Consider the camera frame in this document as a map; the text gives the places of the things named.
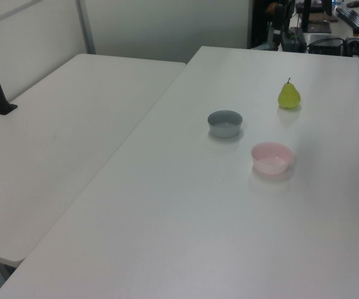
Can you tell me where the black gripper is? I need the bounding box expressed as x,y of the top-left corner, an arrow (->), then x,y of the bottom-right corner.
271,3 -> 286,52

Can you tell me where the green yellow pear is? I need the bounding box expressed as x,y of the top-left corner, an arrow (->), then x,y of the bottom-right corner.
277,77 -> 302,110

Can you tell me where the grey plastic bowl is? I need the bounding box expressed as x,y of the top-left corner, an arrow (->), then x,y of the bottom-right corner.
207,110 -> 244,139

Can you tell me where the pink plastic bowl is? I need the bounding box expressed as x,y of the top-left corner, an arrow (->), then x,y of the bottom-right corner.
250,141 -> 293,175

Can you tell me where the dark green device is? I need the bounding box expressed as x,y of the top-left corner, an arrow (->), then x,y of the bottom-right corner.
280,27 -> 307,52

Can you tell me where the black monitor stand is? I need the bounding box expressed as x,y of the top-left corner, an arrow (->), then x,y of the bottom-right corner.
299,0 -> 335,34

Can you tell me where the black electronics box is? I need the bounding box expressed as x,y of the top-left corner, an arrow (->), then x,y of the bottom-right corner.
307,34 -> 345,55

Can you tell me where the brown desk pad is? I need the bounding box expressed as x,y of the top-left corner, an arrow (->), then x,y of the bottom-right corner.
309,12 -> 338,23

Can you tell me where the black computer keyboard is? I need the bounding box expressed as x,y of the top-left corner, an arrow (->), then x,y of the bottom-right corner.
335,7 -> 359,31

